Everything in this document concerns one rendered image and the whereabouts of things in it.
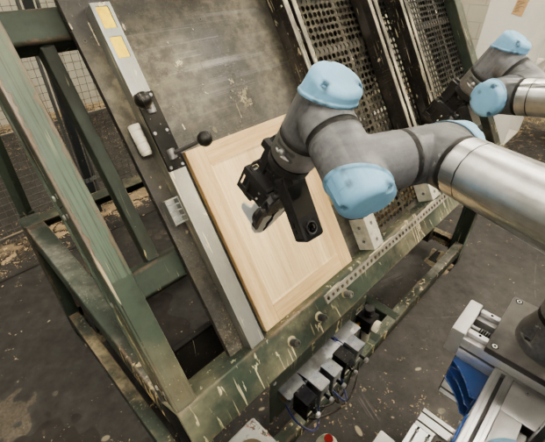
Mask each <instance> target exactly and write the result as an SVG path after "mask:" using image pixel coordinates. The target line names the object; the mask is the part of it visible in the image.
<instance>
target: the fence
mask: <svg viewBox="0 0 545 442"><path fill-rule="evenodd" d="M103 6H107V7H108V9H109V11H110V13H111V16H112V18H113V20H114V22H115V24H116V26H117V27H116V28H109V29H104V25H103V23H102V21H101V19H100V17H99V16H98V14H97V10H96V8H95V7H103ZM86 14H87V16H88V18H89V21H90V23H91V25H92V27H93V29H94V31H95V33H96V35H97V38H98V40H99V42H100V44H101V46H102V48H103V50H104V52H105V55H106V57H107V59H108V61H109V62H110V64H111V67H112V69H113V72H114V74H115V76H116V77H117V79H118V82H119V84H120V86H121V88H122V90H123V92H124V94H125V97H126V99H127V101H128V103H129V104H130V107H131V109H132V111H133V114H134V116H135V117H136V119H137V121H138V123H139V124H140V127H141V130H142V131H143V132H144V134H145V135H144V136H146V138H147V142H148V144H149V145H150V147H151V150H152V153H153V155H154V158H155V160H156V162H157V164H158V166H159V168H160V170H161V172H162V175H163V177H164V179H165V181H166V183H167V184H168V186H169V189H170V191H171V194H172V196H173V197H174V196H178V199H179V201H180V203H181V205H182V207H183V209H184V211H185V213H186V216H187V218H188V219H189V220H188V221H185V223H186V225H187V226H188V229H189V231H190V234H191V236H192V238H193V239H194V241H195V243H196V246H197V249H198V251H199V252H200V254H201V256H202V258H203V260H204V264H205V265H206V267H207V269H208V271H209V273H210V275H211V277H212V280H213V282H214V284H215V286H216V288H217V290H218V292H219V294H220V297H221V299H222V301H223V303H224V305H225V306H226V309H227V311H228V314H229V316H230V318H231V319H232V321H233V324H234V326H235V328H236V330H237V332H238V334H239V336H240V339H241V341H242V343H243V345H244V346H245V347H248V348H251V349H252V348H254V347H255V346H256V345H257V344H259V343H260V342H261V341H262V340H263V339H264V337H263V335H262V332H261V330H260V327H259V325H258V324H257V322H256V320H255V316H254V314H253V312H252V311H251V309H250V307H249V304H248V302H247V299H246V297H245V295H244V293H243V291H242V289H241V287H240V284H239V282H238V280H237V278H236V276H235V274H234V271H233V269H232V267H231V265H230V262H229V260H228V258H227V257H226V254H225V251H224V249H223V247H222V245H221V244H220V242H219V238H218V236H217V234H216V232H215V230H214V228H213V226H212V223H211V221H210V219H209V217H208V215H207V213H206V211H205V209H204V206H203V204H202V202H201V200H200V197H199V195H198V193H197V191H196V189H195V186H194V184H193V182H192V180H191V179H190V175H189V173H188V171H187V169H186V167H183V168H179V169H177V170H175V171H173V172H169V171H168V170H167V168H166V165H165V163H164V161H163V159H162V157H161V155H160V153H159V150H158V148H157V146H156V144H155V143H154V140H153V138H152V135H151V133H150V131H149V130H148V128H147V125H146V123H145V120H144V118H143V117H142V115H141V113H140V110H139V108H138V107H137V106H136V104H135V102H134V98H133V96H134V95H135V94H137V93H138V92H140V91H146V92H147V91H150V88H149V87H148V85H147V82H146V80H145V77H144V75H143V74H142V72H141V70H140V66H139V64H138V62H137V61H136V59H135V57H134V54H133V51H132V49H131V48H130V45H129V43H128V41H127V39H126V37H125V34H124V32H123V30H122V28H121V26H120V24H119V21H118V19H117V17H116V15H115V12H114V10H113V9H112V7H111V4H110V2H100V3H90V4H89V5H88V7H87V10H86ZM118 36H121V37H122V40H123V41H124V43H125V46H126V48H127V50H128V53H129V54H130V57H125V58H120V59H119V58H118V56H117V53H116V51H115V49H114V47H113V45H112V43H111V41H110V38H111V37H118Z"/></svg>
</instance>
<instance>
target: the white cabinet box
mask: <svg viewBox="0 0 545 442"><path fill-rule="evenodd" d="M506 30H514V31H516V32H519V33H521V34H522V35H524V36H525V37H526V38H527V39H528V41H529V42H530V43H531V45H532V48H531V49H530V50H529V52H528V54H527V57H528V58H529V59H530V60H531V61H532V62H533V63H534V64H535V65H536V66H537V67H539V68H540V69H541V70H542V71H543V70H544V68H545V0H491V1H490V5H489V8H488V11H487V14H486V17H485V20H484V25H483V28H482V31H481V34H480V37H479V40H478V43H477V48H476V55H477V59H479V58H480V57H481V56H482V54H483V53H484V52H485V51H486V50H487V49H488V48H489V46H490V44H492V43H493V42H494V41H495V40H496V39H497V38H498V37H499V36H500V35H501V34H502V33H503V32H504V31H506ZM493 117H494V120H495V124H496V126H497V130H498V135H499V139H500V143H503V145H504V144H505V143H506V142H507V141H509V140H510V139H511V138H512V137H513V136H514V135H515V134H516V133H517V132H518V130H519V129H520V126H521V123H522V121H523V119H524V117H523V116H513V115H504V114H498V115H496V116H493Z"/></svg>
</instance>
